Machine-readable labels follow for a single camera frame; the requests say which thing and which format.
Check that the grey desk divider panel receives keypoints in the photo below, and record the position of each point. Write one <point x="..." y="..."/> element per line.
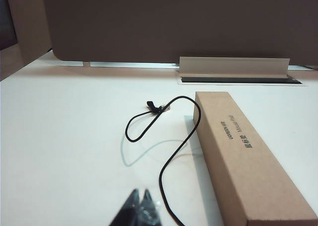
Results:
<point x="174" y="22"/>

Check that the beige pillar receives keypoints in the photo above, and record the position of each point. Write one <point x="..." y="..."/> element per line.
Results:
<point x="29" y="24"/>

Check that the long brown cardboard box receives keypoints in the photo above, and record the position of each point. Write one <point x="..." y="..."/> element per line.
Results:
<point x="243" y="161"/>

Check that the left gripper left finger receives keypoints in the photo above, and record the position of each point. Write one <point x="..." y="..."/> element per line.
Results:
<point x="129" y="211"/>

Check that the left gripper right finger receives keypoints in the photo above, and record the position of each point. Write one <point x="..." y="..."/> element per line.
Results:
<point x="149" y="213"/>

